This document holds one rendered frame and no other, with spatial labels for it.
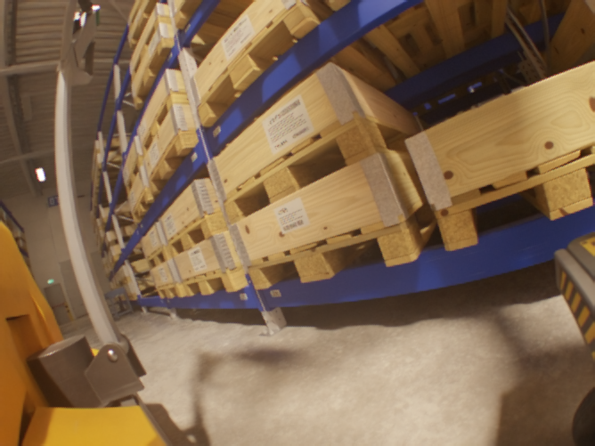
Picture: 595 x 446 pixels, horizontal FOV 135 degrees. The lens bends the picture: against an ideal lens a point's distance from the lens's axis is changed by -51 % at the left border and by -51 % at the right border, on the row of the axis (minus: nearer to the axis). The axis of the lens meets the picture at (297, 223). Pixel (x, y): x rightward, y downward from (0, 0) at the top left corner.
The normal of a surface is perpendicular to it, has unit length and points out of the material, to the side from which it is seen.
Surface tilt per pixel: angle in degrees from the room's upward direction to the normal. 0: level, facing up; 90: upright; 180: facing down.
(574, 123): 90
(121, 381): 90
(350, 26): 90
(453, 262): 90
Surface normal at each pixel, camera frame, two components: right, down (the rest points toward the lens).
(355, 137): -0.62, 0.22
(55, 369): 0.72, -0.28
